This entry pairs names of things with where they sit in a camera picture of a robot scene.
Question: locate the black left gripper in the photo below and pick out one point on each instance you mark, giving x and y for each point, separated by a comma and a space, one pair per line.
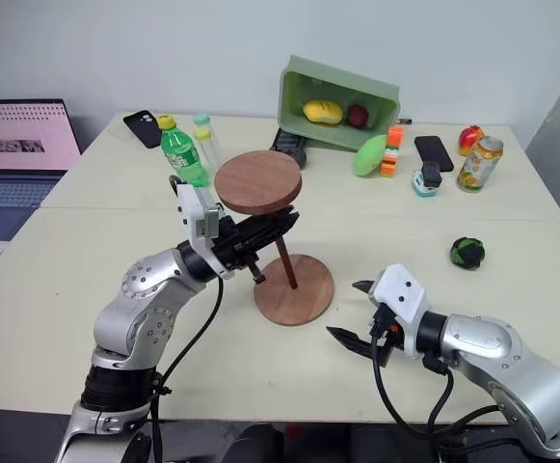
226, 251

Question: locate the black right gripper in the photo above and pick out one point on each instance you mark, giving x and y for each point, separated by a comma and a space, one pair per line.
386, 330

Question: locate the wooden pole with round top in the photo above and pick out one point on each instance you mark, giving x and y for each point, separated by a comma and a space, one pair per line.
258, 181

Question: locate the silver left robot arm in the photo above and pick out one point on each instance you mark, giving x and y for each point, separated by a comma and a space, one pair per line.
137, 308

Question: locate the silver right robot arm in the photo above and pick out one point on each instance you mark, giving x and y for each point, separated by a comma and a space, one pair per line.
515, 366

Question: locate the round wooden base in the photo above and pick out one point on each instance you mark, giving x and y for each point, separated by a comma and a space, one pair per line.
308, 294

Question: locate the black ribbed device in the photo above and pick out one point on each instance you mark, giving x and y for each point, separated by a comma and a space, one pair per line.
290, 144

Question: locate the small clear bottle yellow cap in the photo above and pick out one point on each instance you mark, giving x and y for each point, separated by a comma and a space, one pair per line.
206, 149

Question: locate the small clear bottle teal cap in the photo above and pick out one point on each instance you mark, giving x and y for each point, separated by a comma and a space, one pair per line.
208, 132

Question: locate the green plastic soda bottle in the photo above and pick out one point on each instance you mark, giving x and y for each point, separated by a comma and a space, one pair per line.
180, 152

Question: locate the green oval toy fruit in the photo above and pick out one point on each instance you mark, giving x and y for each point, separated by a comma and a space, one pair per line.
370, 156

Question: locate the green and black ball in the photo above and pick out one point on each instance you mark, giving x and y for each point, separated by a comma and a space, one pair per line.
467, 253

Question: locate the yellow toy mango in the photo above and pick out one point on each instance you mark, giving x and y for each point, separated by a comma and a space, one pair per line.
323, 112

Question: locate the orange green white block tower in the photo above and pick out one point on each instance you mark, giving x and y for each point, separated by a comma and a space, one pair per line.
391, 154

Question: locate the dark red toy apple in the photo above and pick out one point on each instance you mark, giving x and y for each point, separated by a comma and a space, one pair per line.
358, 116

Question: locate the green plastic bin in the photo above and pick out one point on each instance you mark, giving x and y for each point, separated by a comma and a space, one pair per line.
318, 91

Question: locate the small white teal black device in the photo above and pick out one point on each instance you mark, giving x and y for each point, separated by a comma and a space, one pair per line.
428, 181

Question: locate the black phone case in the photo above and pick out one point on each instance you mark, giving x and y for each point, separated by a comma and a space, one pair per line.
144, 128

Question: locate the small black battery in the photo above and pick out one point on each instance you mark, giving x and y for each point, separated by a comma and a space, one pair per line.
403, 121

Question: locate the black smartphone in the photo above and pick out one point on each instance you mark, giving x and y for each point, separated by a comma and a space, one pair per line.
434, 153

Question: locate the orange juice drink can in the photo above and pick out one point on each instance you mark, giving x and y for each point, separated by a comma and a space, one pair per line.
477, 166

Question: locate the red yellow toy peach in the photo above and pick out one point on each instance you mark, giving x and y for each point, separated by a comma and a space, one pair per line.
468, 139

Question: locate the open laptop with pink screen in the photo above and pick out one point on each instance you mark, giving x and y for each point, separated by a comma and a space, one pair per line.
19, 140

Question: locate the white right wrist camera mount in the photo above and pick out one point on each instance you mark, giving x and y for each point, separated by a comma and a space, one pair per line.
402, 294

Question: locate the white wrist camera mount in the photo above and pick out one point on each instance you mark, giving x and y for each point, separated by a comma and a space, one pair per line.
402, 294
196, 212

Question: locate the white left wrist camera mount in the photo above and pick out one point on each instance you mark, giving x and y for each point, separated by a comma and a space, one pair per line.
196, 212

